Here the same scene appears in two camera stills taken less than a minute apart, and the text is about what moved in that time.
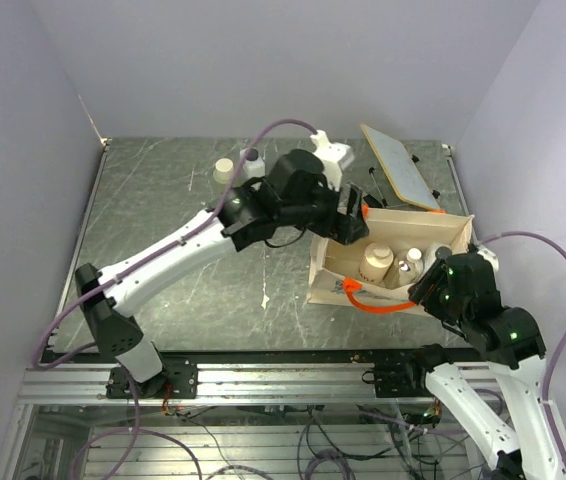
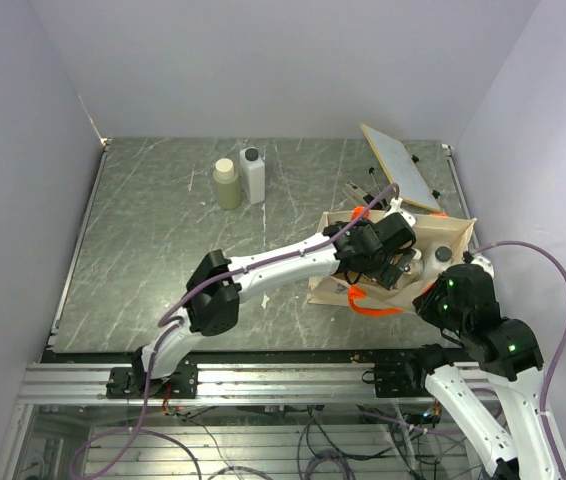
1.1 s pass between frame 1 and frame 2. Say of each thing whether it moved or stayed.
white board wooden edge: stayed
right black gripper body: stayed
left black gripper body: moved
